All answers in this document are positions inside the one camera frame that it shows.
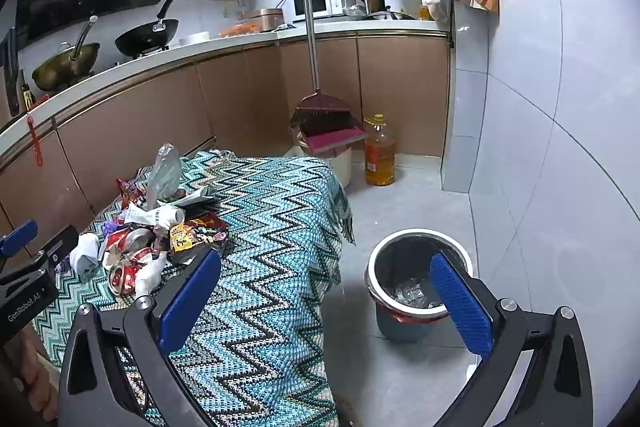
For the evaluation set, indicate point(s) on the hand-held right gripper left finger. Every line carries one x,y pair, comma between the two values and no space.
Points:
190,297

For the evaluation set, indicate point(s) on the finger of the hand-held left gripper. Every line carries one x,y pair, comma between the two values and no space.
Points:
17,239
60,244

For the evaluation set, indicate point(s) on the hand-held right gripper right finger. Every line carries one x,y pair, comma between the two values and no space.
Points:
460,302

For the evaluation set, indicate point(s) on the white tissue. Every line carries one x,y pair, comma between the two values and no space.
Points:
150,277

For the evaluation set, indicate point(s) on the purple plastic bag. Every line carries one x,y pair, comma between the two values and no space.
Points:
112,228

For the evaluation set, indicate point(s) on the metal rimmed trash bin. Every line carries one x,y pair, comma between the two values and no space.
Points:
400,257

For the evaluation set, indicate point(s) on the person's left hand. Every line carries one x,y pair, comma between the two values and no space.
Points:
37,372

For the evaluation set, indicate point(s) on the white grey cloth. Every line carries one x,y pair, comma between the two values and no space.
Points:
85,257

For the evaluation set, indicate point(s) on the yellow snack packet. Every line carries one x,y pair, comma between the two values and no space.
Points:
181,237

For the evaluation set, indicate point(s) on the red white foil wrapper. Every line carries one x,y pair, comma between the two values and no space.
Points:
125,242

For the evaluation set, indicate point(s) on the crushed red can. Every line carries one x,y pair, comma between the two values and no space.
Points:
122,279

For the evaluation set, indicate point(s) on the dark red snack wrapper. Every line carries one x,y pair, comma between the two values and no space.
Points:
210,227

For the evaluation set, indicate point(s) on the teal zigzag blanket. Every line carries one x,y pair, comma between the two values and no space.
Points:
270,257

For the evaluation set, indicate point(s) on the grey printed paper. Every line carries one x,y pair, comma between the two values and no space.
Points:
192,197

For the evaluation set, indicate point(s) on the cooking oil bottle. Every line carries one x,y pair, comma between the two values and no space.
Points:
380,157

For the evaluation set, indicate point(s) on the brass coloured wok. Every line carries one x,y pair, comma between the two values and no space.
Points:
60,67

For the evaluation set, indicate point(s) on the white bucket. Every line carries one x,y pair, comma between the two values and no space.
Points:
342,167

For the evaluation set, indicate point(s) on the pink dustpan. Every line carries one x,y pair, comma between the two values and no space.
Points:
332,139

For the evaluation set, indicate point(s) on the white kitchen counter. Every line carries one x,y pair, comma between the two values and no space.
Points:
150,57

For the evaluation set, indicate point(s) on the brown kitchen cabinets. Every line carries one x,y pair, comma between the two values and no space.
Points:
400,92

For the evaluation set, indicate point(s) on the black wok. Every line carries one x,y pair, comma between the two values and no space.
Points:
145,37

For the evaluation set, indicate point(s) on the dark red broom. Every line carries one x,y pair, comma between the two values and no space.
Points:
320,104

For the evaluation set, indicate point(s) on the white bowl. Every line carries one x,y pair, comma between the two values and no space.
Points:
195,39

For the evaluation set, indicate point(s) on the orange carrots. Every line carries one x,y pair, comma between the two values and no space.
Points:
240,29

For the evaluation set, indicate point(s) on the rice cooker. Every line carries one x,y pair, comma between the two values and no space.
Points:
265,21

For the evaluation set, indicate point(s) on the glass pot lid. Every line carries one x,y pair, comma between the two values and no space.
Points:
387,14

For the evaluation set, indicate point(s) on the white microwave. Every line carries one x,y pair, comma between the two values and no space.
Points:
312,4

